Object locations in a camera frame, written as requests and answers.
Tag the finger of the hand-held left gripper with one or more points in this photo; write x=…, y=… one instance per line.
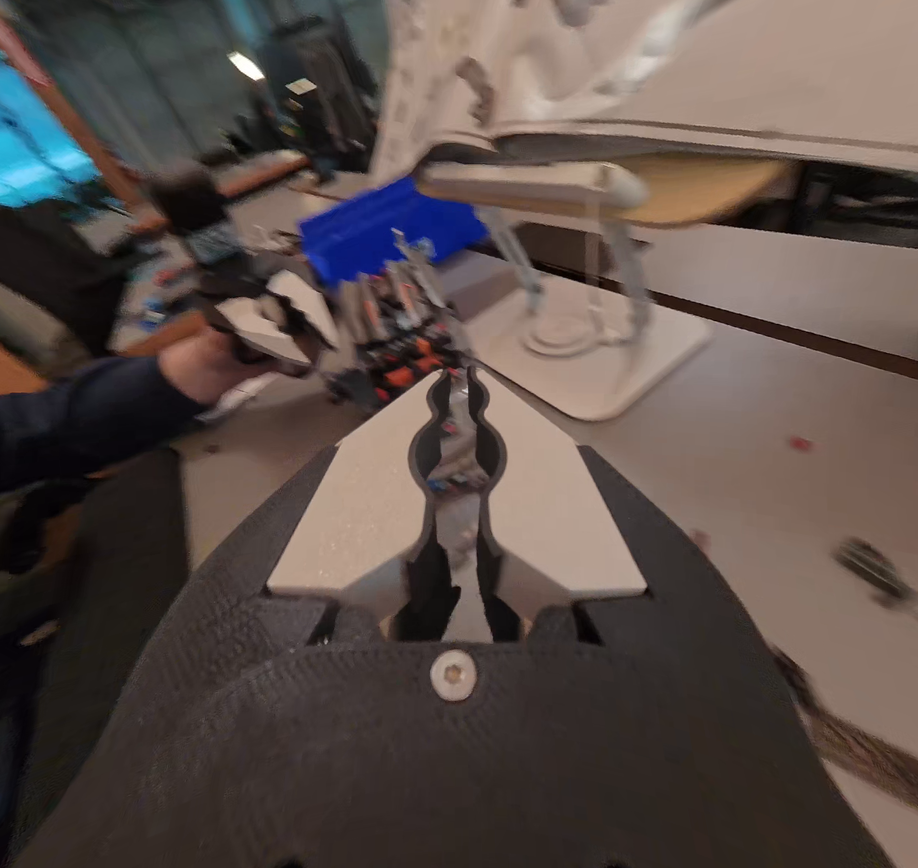
x=265, y=341
x=305, y=309

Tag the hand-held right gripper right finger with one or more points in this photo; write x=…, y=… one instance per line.
x=574, y=524

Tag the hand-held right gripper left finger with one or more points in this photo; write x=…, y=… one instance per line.
x=344, y=524

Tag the grey lego car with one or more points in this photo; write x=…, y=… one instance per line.
x=401, y=352

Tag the person's left forearm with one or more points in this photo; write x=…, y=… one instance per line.
x=93, y=409

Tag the small red round lego piece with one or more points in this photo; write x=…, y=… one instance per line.
x=800, y=443

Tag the person's left hand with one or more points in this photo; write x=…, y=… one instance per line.
x=201, y=366

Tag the blue plastic bin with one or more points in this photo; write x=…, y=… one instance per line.
x=358, y=230

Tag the black high-back chair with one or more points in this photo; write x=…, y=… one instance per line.
x=57, y=273

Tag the white book stand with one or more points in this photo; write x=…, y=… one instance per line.
x=609, y=373

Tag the bright floor lamp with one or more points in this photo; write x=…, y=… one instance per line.
x=246, y=65

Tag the paned glass window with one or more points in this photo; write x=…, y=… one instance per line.
x=36, y=137

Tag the black mesh office chair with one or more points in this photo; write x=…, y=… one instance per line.
x=129, y=560

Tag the person's body in dark clothing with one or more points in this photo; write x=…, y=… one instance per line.
x=14, y=739

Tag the instruction booklet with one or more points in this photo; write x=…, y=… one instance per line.
x=717, y=58

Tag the thin wooden post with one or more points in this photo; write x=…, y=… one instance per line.
x=72, y=115

